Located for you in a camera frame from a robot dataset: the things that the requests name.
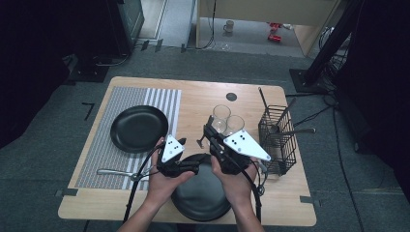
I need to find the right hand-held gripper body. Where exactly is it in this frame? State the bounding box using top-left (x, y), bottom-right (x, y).
top-left (209, 129), bottom-right (272, 176)

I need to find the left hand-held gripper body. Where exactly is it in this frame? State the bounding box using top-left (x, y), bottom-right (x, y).
top-left (157, 134), bottom-right (194, 178)

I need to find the black wire cutlery basket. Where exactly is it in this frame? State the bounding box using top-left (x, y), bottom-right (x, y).
top-left (257, 104), bottom-right (298, 177)

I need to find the black plate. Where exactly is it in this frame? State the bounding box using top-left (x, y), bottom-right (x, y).
top-left (109, 104), bottom-right (169, 154)
top-left (170, 153), bottom-right (233, 222)

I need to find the silver metal spoon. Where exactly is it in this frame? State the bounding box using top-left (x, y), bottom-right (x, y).
top-left (96, 168), bottom-right (151, 182)

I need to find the person's right hand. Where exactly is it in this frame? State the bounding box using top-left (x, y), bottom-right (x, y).
top-left (211, 157), bottom-right (259, 211)

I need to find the clear drinking glass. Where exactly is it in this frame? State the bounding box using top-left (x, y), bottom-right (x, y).
top-left (212, 104), bottom-right (232, 133)
top-left (225, 114), bottom-right (246, 138)

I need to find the silver metal utensil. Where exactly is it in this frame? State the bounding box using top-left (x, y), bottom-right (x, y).
top-left (256, 86), bottom-right (272, 122)
top-left (274, 97), bottom-right (297, 130)
top-left (272, 128), bottom-right (316, 136)

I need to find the grey white striped placemat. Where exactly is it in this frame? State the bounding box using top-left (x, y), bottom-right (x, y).
top-left (74, 86), bottom-right (183, 191)

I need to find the black stand base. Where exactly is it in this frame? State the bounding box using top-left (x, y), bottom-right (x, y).
top-left (66, 54), bottom-right (110, 83)

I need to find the beige wooden desk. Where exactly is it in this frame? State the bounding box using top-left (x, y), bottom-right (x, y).
top-left (195, 0), bottom-right (341, 57)

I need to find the black cabinet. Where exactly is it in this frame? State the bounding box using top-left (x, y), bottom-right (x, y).
top-left (105, 0), bottom-right (145, 59)

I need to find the black metal stand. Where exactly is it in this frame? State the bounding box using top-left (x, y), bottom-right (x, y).
top-left (288, 0), bottom-right (366, 95)

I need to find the black curtain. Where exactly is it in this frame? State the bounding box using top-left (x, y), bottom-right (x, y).
top-left (337, 0), bottom-right (410, 204)
top-left (0, 0), bottom-right (112, 149)

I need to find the left hand-held gripper cable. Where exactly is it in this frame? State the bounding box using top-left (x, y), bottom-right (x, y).
top-left (123, 143), bottom-right (165, 224)

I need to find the hand-held gripper cable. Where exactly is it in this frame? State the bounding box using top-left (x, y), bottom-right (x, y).
top-left (240, 158), bottom-right (269, 224)
top-left (123, 143), bottom-right (165, 224)

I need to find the right hand-held gripper cable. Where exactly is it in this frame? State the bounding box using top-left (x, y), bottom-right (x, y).
top-left (240, 158), bottom-right (269, 224)

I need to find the black floor cable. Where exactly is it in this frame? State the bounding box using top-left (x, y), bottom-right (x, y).
top-left (332, 102), bottom-right (359, 232)
top-left (284, 91), bottom-right (337, 129)

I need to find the black hanging cable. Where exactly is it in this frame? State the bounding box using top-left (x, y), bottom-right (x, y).
top-left (185, 0), bottom-right (218, 51)

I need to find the cable bundle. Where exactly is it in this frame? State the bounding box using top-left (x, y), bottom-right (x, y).
top-left (317, 25), bottom-right (337, 52)

